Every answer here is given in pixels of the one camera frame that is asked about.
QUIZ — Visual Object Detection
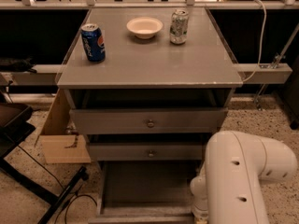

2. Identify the grey bottom drawer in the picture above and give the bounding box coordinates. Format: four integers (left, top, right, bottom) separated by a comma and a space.
88, 161, 198, 224

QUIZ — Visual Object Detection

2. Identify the grey drawer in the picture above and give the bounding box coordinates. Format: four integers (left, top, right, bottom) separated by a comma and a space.
88, 161, 198, 224
70, 108, 228, 134
88, 142, 206, 161

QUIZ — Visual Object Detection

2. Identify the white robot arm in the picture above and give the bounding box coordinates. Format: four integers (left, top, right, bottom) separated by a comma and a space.
190, 131, 298, 224

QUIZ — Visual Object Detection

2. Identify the grey drawer cabinet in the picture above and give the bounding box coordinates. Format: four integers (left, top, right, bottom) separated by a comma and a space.
57, 7, 244, 224

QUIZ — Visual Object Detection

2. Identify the grey top drawer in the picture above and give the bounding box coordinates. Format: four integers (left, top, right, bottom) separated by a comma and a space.
70, 108, 228, 134

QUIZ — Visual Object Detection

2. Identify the grey middle drawer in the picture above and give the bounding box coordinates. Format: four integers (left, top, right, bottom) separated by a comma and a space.
88, 142, 206, 161

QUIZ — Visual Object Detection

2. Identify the white bowl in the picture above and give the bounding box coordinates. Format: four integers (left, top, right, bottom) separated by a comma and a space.
126, 17, 164, 39

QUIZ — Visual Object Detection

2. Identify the blue Pepsi can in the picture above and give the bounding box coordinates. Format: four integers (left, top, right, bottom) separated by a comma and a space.
81, 23, 106, 63

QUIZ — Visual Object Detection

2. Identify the green silver soda can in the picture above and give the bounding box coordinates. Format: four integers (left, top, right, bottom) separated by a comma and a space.
169, 9, 189, 45

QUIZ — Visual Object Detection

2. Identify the cardboard box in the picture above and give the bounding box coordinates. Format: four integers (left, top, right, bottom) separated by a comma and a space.
38, 91, 91, 163

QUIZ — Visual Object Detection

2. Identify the metal railing beam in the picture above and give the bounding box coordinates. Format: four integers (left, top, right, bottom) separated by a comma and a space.
0, 63, 292, 86

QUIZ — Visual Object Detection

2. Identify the white hanging cable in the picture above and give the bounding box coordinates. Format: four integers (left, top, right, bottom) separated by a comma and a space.
242, 0, 268, 83

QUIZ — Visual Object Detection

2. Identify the black floor cable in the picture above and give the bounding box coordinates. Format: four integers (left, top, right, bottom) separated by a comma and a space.
18, 144, 100, 224

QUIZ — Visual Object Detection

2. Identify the black bag on rail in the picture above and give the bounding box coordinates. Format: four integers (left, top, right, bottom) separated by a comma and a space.
0, 58, 36, 73

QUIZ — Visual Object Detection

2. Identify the black stand frame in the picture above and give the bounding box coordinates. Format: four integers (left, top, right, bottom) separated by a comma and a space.
0, 102, 90, 224

